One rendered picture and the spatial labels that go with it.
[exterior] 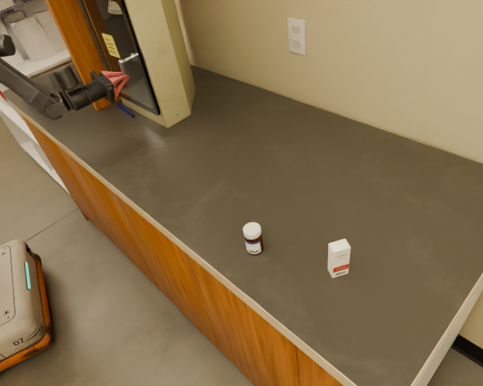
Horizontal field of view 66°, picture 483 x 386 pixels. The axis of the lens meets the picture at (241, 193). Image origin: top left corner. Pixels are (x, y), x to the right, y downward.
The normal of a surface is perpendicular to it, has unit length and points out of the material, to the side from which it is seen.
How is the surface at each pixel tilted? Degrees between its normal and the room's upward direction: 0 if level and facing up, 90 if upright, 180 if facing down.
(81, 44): 90
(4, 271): 0
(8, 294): 0
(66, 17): 90
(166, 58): 90
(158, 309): 0
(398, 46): 90
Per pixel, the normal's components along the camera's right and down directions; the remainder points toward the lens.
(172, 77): 0.70, 0.41
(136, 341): -0.14, -0.72
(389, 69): -0.70, 0.55
